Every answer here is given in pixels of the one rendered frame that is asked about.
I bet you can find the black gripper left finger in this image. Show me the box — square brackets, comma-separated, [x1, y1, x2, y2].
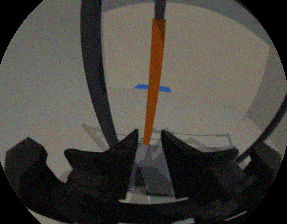
[63, 128, 139, 200]

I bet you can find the orange handle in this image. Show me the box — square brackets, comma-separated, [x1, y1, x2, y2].
[144, 0, 167, 144]

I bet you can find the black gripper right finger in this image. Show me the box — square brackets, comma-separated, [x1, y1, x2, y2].
[160, 129, 239, 198]

